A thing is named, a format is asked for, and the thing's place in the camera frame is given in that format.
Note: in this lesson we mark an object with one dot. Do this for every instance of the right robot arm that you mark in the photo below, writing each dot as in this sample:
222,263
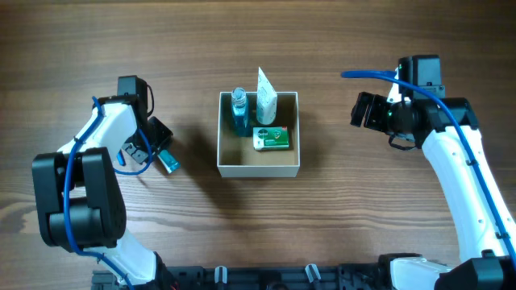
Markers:
448,133

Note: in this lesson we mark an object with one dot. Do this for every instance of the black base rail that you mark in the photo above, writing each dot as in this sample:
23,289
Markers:
344,276

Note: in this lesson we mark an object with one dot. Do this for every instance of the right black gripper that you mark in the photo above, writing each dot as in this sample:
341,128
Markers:
372,111

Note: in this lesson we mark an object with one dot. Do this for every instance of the teal Colgate toothpaste tube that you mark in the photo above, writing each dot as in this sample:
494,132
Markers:
169,162

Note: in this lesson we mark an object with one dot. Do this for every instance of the white lotion tube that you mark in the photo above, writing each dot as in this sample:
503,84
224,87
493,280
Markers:
266,100

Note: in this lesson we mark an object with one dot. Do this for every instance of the blue mouthwash bottle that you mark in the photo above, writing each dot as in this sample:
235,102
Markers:
240,112

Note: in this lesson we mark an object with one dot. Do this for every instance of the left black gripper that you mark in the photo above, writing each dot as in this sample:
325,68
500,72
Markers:
155,137

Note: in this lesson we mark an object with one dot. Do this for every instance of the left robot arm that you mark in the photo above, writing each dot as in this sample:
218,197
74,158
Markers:
79,203

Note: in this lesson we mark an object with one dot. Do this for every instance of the white cardboard box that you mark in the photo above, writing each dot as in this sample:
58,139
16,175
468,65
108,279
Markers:
237,157

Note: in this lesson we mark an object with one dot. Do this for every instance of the blue disposable razor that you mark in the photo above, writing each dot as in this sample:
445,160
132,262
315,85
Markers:
121,159

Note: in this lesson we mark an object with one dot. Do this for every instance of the green Dettol soap box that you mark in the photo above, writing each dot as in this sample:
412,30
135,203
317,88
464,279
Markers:
270,138

